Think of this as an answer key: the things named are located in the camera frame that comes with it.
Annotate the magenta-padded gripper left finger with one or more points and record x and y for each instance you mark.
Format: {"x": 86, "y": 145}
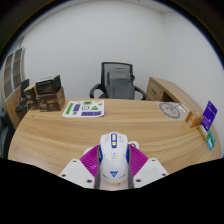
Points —
{"x": 83, "y": 168}

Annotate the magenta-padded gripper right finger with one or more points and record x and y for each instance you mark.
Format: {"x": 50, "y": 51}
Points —
{"x": 145, "y": 168}

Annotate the white blue yellow computer mouse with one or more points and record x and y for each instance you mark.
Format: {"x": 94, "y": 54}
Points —
{"x": 114, "y": 156}

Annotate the white sticker sheet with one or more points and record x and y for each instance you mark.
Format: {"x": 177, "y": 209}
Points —
{"x": 83, "y": 108}

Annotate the small orange box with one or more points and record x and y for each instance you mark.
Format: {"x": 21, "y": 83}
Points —
{"x": 192, "y": 119}

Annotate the teal card package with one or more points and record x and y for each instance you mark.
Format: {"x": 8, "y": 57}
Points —
{"x": 211, "y": 140}

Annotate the wide brown cardboard box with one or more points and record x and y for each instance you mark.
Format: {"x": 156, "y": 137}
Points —
{"x": 51, "y": 101}

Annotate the wooden side desk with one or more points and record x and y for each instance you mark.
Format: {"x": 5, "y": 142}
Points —
{"x": 166, "y": 88}

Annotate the purple card package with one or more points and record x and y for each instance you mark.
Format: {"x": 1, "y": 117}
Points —
{"x": 209, "y": 115}

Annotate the black leather sofa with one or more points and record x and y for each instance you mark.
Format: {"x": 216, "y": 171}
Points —
{"x": 3, "y": 133}

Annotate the black mesh office chair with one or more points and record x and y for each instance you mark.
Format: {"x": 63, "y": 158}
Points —
{"x": 120, "y": 83}

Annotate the black cardboard box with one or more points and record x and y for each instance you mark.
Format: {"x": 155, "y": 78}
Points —
{"x": 48, "y": 84}

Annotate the wooden shelf unit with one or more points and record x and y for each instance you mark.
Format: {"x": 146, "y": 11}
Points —
{"x": 11, "y": 73}

